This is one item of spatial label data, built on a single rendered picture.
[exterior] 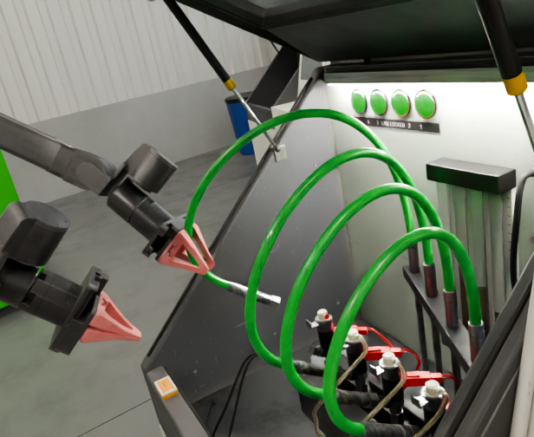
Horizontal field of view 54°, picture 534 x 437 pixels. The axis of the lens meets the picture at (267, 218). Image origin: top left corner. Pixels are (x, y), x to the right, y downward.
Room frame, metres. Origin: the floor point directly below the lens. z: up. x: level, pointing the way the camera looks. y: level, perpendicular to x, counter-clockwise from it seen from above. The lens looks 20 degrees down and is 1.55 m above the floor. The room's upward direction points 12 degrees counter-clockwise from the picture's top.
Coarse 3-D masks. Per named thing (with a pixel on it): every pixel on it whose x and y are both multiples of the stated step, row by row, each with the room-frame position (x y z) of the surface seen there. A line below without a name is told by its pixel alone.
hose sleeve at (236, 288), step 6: (228, 288) 0.80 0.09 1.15; (234, 288) 0.80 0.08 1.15; (240, 288) 0.80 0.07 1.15; (246, 288) 0.81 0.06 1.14; (240, 294) 0.80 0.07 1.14; (258, 294) 0.81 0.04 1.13; (264, 294) 0.81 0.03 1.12; (258, 300) 0.80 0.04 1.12; (264, 300) 0.80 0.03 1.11; (270, 300) 0.81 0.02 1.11
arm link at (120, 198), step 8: (128, 176) 0.86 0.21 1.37; (120, 184) 0.85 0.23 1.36; (128, 184) 0.86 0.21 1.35; (112, 192) 0.84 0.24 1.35; (120, 192) 0.84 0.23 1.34; (128, 192) 0.84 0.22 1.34; (136, 192) 0.85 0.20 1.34; (144, 192) 0.86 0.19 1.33; (112, 200) 0.84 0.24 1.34; (120, 200) 0.83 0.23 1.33; (128, 200) 0.83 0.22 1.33; (136, 200) 0.83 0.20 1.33; (144, 200) 0.84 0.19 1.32; (112, 208) 0.84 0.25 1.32; (120, 208) 0.83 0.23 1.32; (128, 208) 0.83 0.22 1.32; (120, 216) 0.84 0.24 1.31; (128, 216) 0.83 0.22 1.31
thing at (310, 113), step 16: (304, 112) 0.81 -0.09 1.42; (320, 112) 0.81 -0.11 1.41; (336, 112) 0.82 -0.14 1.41; (256, 128) 0.81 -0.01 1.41; (368, 128) 0.82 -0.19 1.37; (240, 144) 0.81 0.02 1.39; (224, 160) 0.81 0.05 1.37; (208, 176) 0.81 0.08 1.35; (192, 208) 0.80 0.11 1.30; (192, 224) 0.81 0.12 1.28; (208, 272) 0.81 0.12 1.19; (224, 288) 0.81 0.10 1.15
